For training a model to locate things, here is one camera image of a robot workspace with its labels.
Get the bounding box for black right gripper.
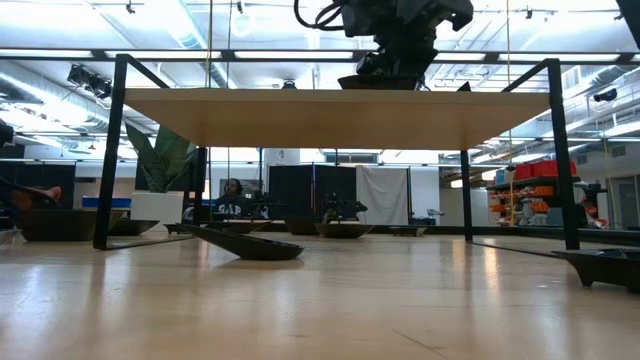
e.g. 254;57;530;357
357;29;440;76

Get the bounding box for black leaf-shaped plate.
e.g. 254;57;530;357
107;218;161;237
313;222;375;240

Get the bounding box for wooden riser shelf black legs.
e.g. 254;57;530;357
92;52;584;260

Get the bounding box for black partition panels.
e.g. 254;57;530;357
268;163;357;221

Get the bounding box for white hanging sheet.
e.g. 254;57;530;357
355;165;412;226

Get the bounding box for shelving rack with orange bins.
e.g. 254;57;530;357
487;159;584;229

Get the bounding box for person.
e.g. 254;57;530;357
214;178;254;221
12;185;64;210

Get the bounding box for snake plant in white pot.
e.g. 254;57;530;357
124;122;199;227

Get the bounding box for black spotlight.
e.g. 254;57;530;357
66;63;114;100

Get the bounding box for blue box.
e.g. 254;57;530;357
81;196;132;210

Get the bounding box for black aluminium table frame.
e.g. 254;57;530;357
164;219;640;249

